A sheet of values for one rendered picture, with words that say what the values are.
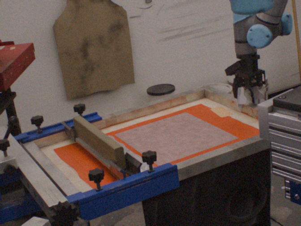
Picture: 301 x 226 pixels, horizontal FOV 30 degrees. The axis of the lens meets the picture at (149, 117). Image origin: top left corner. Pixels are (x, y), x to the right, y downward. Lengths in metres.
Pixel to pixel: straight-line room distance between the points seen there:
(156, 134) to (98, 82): 1.99
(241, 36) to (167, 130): 0.41
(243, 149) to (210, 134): 0.21
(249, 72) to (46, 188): 0.83
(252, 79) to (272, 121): 0.60
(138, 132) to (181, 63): 2.29
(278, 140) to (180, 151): 0.49
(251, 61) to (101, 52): 2.04
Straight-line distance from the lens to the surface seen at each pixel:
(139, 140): 1.91
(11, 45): 3.09
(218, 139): 1.84
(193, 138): 1.86
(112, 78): 3.88
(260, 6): 0.96
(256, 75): 1.96
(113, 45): 3.87
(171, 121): 2.03
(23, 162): 1.69
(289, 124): 1.33
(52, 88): 3.83
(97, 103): 3.97
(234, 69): 2.00
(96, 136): 1.73
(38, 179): 1.56
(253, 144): 1.72
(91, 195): 1.48
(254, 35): 1.74
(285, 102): 1.25
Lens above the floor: 1.69
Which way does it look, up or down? 20 degrees down
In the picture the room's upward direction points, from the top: 8 degrees counter-clockwise
